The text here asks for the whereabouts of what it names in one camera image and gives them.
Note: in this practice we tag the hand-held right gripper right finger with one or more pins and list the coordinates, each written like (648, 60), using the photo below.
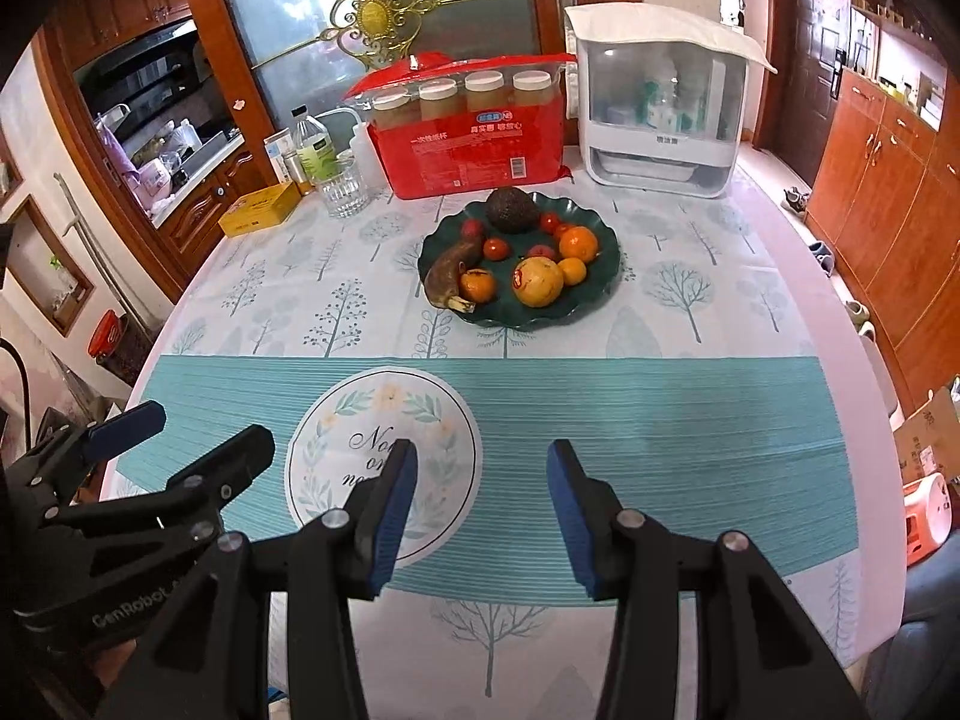
(574, 517)

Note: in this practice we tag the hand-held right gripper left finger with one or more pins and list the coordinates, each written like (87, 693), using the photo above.
(390, 517)

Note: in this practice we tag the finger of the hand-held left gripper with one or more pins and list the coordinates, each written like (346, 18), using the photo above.
(232, 457)
(127, 424)

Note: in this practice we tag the large orange with red sticker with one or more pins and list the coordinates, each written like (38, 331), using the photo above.
(544, 286)

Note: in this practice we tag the dark green scalloped plate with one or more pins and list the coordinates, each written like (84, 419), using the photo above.
(604, 277)

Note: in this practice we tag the small orange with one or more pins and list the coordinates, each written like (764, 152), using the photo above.
(575, 271)

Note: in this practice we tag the tangerine with stem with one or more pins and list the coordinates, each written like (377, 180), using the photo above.
(478, 285)

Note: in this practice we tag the overripe brown banana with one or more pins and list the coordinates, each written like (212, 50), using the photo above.
(446, 274)

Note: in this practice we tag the small pinkish red fruit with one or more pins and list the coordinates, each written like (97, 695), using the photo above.
(538, 251)

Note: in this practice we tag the medium orange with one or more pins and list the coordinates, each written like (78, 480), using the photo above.
(579, 244)

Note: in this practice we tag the small dark red fruit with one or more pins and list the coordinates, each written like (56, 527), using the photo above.
(471, 229)

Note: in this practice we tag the brown avocado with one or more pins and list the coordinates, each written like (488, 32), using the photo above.
(511, 210)

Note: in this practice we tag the red basket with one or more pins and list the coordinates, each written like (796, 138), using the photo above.
(105, 334)

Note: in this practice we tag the tree print tablecloth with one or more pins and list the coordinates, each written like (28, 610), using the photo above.
(675, 427)

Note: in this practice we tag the brown kitchen base cabinet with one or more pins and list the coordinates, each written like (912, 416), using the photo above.
(202, 202)

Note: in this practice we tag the yellow cardboard box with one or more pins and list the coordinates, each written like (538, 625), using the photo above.
(259, 210)

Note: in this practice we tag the small metal tin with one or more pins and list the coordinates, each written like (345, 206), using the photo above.
(295, 176)

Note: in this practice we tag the clear glass tumbler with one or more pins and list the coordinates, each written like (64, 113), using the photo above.
(345, 191)

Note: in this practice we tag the clear bottle with green label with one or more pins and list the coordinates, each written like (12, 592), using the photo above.
(313, 154)

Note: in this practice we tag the white leaflet card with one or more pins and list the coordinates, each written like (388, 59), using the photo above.
(279, 144)

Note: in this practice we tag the white squeeze bottle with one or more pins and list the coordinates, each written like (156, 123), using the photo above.
(361, 157)

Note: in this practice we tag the pink and white appliance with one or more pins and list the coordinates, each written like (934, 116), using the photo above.
(928, 517)

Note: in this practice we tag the grey slipper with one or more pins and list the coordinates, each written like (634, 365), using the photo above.
(826, 262)
(816, 249)

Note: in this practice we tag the brown cardboard box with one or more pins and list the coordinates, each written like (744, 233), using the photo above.
(930, 435)

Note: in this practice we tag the white countertop storage cabinet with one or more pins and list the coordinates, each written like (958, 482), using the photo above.
(645, 157)

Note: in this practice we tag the red bag of paper cups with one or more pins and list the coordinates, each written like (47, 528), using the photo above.
(465, 157)

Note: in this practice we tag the frosted glass door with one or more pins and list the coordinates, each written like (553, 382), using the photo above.
(270, 15)

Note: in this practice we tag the gold door ornament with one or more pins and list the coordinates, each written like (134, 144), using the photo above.
(373, 15)

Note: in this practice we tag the dark wooden entrance door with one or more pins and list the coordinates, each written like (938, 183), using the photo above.
(814, 52)

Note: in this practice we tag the orange wooden wall cabinet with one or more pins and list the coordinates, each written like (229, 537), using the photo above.
(885, 202)

